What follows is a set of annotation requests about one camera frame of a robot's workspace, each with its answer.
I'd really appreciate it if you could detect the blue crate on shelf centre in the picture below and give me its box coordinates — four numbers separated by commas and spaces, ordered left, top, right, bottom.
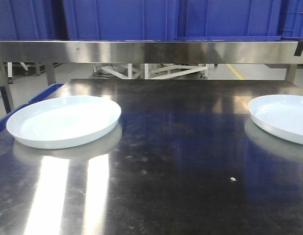
63, 0, 281, 42

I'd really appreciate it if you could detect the blue crate on shelf right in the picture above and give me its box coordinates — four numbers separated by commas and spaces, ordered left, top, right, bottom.
278, 0, 303, 40

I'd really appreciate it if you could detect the blue crate on shelf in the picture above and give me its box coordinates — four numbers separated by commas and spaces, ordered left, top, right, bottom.
0, 0, 67, 41
278, 0, 303, 40
63, 0, 281, 42

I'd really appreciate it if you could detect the black tape strip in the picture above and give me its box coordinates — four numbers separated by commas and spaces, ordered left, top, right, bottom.
294, 40, 303, 57

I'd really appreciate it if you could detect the stainless steel shelf rail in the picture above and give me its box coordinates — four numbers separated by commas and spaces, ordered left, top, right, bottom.
0, 41, 303, 64

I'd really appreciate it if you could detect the white frame cart background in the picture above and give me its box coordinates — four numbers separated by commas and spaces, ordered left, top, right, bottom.
93, 63, 208, 80

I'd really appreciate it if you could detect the light blue plate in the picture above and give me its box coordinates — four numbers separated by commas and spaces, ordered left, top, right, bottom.
6, 95, 122, 149
248, 94, 303, 145

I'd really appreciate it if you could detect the blue crate on shelf left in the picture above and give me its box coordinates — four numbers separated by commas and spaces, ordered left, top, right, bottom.
0, 0, 67, 41

